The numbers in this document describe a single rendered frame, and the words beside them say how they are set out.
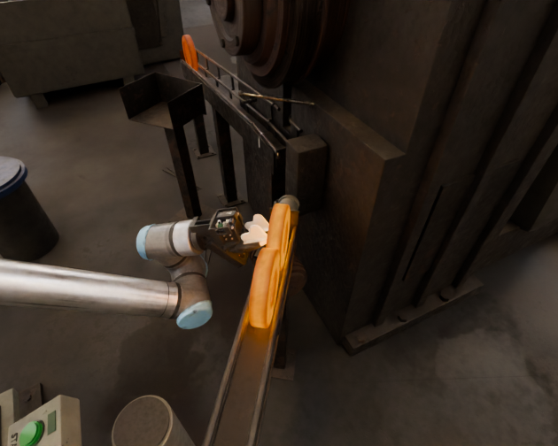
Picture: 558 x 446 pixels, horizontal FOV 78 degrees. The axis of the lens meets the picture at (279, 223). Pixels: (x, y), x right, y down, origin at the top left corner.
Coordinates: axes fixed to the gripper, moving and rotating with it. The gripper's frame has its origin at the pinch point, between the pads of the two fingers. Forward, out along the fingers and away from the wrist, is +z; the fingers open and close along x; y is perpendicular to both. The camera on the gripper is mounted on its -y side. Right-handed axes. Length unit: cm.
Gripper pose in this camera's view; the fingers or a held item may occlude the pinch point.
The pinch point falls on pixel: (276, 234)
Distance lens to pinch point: 80.7
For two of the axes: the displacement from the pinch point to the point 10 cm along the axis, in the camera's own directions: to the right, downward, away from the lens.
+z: 9.4, -1.1, -3.3
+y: -3.0, -7.2, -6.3
